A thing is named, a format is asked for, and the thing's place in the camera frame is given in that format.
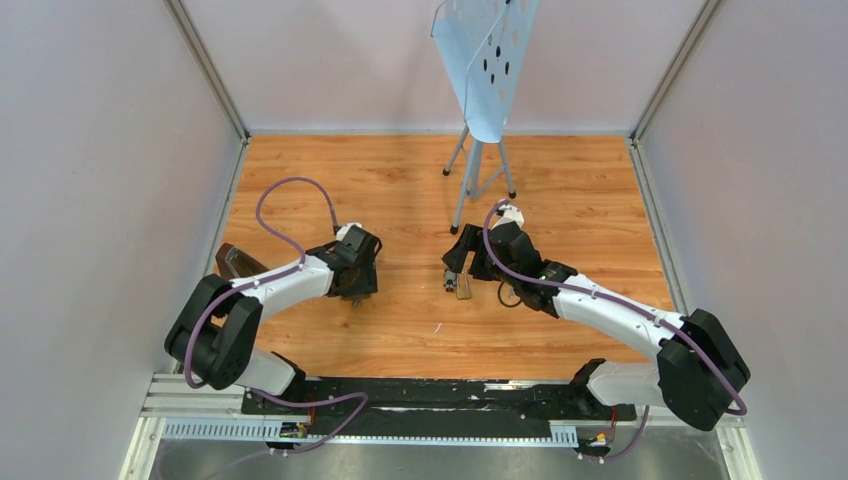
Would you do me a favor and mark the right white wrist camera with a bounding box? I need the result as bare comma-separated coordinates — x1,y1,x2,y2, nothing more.
491,204,525,229

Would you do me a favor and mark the white slotted cable duct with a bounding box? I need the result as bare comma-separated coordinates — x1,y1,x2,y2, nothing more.
161,418,579,448

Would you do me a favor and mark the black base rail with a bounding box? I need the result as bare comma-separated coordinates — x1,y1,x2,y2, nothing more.
241,376,637,440

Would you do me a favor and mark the large brass padlock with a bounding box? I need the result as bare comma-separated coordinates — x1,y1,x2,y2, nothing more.
335,278,378,302

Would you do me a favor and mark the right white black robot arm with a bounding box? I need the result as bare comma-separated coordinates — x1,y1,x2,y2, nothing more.
442,221,751,431

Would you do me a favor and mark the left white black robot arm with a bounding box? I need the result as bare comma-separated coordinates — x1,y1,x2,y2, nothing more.
164,223,382,413

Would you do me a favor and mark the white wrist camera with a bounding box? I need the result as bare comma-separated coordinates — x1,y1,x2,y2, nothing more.
335,222,362,241
491,204,525,229

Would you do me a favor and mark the light blue music stand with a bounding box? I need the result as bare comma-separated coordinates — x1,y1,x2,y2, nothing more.
430,0,539,235

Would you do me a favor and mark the aluminium frame post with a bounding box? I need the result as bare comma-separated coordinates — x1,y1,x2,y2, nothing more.
163,0,251,144

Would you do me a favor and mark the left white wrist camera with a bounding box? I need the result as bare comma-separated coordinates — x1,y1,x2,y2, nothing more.
335,222,362,241

